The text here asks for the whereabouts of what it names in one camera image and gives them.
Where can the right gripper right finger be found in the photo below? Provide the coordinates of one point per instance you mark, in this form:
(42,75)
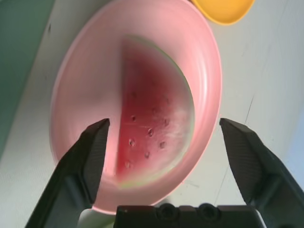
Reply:
(261,171)

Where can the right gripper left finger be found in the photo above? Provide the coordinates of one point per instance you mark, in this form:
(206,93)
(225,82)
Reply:
(71,178)

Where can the red watermelon slice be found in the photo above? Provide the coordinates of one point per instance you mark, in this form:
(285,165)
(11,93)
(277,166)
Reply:
(152,114)

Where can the pink plate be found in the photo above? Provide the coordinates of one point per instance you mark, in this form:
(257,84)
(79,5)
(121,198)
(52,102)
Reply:
(90,83)

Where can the green cutting board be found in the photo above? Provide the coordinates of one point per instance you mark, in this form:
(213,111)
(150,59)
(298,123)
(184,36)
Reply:
(19,59)

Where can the yellow plate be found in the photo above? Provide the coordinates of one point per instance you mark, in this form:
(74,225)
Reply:
(223,10)

